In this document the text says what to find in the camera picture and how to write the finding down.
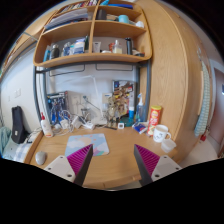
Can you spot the wooden wall shelf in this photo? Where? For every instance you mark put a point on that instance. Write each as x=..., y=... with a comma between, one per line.
x=98, y=28

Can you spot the blue spray bottle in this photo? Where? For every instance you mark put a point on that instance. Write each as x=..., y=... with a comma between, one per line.
x=140, y=109

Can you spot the black bottle on shelf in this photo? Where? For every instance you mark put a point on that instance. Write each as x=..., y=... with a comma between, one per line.
x=129, y=45

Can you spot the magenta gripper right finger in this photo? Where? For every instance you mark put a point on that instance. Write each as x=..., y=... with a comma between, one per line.
x=153, y=167

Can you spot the small white clock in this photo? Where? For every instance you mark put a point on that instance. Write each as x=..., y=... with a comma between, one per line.
x=120, y=125

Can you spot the white power strip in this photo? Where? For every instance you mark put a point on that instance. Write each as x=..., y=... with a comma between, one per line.
x=89, y=125

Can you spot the white mug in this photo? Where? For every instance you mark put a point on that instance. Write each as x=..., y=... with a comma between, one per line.
x=160, y=133

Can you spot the colourful picture box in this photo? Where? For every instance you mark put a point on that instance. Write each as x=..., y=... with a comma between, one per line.
x=124, y=93

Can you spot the clear plastic cup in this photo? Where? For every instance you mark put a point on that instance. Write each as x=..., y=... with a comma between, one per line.
x=168, y=145

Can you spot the white lotion bottle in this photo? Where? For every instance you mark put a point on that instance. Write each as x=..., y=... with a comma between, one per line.
x=46, y=127

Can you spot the pastel mouse pad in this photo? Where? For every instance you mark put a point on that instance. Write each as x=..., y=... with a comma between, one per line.
x=75, y=143

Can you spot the teal cup on shelf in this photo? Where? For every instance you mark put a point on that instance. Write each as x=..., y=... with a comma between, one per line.
x=123, y=19

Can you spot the checkered hanging towel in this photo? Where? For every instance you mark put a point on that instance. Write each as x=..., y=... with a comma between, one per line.
x=204, y=112

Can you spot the black bag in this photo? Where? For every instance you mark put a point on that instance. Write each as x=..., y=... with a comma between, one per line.
x=19, y=132

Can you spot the red chips can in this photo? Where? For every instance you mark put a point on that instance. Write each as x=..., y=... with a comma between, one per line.
x=153, y=119

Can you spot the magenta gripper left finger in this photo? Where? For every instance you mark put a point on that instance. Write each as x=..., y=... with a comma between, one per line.
x=73, y=167

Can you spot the grey computer mouse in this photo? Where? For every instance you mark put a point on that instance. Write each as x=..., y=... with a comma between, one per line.
x=40, y=157

